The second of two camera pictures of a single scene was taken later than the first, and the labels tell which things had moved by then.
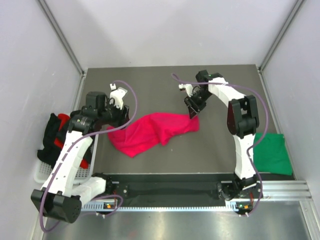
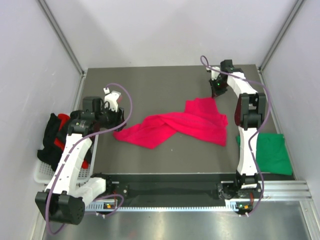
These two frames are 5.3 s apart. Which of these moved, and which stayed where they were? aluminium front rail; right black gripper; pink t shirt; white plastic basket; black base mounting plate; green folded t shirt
Moved: right black gripper; pink t shirt
Stayed: green folded t shirt; white plastic basket; aluminium front rail; black base mounting plate
